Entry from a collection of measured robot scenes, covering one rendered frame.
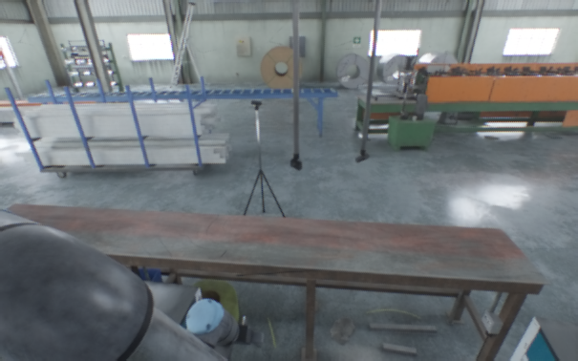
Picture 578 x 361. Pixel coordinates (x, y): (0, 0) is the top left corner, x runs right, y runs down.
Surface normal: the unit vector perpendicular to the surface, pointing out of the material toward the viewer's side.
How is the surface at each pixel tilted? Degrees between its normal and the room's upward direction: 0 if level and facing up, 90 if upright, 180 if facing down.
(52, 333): 66
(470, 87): 90
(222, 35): 90
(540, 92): 90
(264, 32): 90
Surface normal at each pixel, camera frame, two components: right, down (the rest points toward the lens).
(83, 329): 0.67, -0.02
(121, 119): 0.00, 0.45
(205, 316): -0.14, -0.70
